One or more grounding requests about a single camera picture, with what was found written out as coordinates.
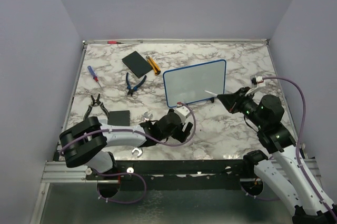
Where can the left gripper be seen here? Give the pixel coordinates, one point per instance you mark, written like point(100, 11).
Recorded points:
point(181, 135)

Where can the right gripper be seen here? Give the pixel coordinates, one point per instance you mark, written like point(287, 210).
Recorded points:
point(233, 101)

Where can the yellow white marker pen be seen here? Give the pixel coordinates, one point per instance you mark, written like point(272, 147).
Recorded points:
point(211, 93)

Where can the blue framed whiteboard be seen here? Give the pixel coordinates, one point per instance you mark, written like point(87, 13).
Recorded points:
point(187, 84)

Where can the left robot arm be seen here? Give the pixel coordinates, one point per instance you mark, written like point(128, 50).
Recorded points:
point(84, 143)

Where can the silver open-end wrench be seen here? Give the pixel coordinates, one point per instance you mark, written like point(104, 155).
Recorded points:
point(137, 151)

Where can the black rectangular box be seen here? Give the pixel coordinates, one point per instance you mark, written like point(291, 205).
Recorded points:
point(119, 118)

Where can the yellow black utility knife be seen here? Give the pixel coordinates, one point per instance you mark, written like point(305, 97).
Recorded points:
point(154, 66)

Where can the black flat pad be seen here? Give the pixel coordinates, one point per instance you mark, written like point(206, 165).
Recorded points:
point(137, 64)

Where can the blue red screwdriver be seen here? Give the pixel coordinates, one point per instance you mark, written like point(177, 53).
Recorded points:
point(94, 76)

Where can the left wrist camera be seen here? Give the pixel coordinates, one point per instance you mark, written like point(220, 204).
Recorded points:
point(183, 112)

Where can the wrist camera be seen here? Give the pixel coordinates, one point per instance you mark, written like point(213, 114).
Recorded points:
point(257, 81)
point(183, 112)

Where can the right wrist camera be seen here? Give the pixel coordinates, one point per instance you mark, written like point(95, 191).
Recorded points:
point(257, 81)

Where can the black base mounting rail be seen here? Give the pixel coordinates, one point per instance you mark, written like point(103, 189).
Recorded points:
point(191, 174)

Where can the black handled wire stripper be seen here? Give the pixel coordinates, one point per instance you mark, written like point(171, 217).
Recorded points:
point(96, 102)

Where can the red marker on rail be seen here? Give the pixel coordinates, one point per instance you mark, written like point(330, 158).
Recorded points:
point(114, 42)

